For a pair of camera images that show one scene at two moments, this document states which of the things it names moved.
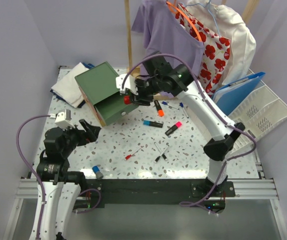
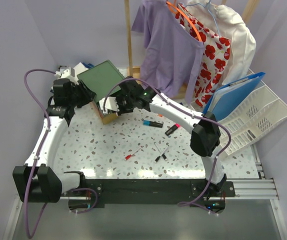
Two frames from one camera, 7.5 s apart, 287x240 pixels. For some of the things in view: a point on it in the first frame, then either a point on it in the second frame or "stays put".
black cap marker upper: [163, 155] stays put
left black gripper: [79, 133] → [79, 92]
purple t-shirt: [168, 32] stays put
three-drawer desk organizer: [100, 86] stays put
